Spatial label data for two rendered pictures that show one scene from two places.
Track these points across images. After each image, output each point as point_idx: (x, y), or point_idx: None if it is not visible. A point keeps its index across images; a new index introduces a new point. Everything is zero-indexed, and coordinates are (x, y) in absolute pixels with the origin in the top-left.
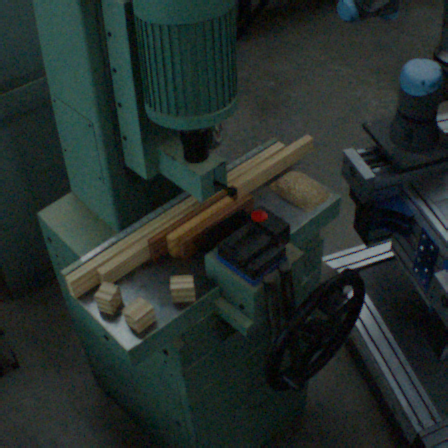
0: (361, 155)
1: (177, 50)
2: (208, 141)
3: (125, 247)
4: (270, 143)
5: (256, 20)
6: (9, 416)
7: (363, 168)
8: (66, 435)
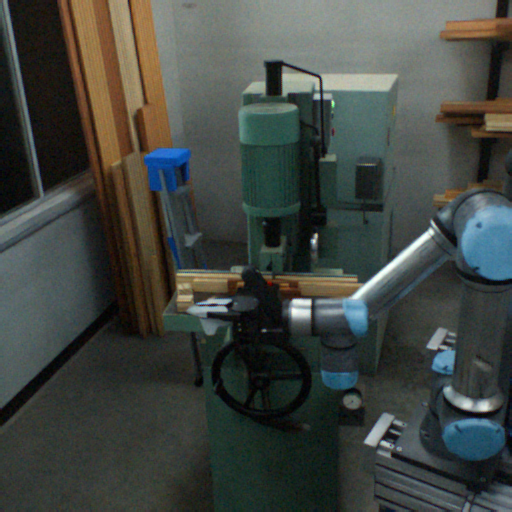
0: (449, 337)
1: (245, 160)
2: (274, 235)
3: (216, 277)
4: (349, 275)
5: None
6: (174, 407)
7: (435, 341)
8: (190, 437)
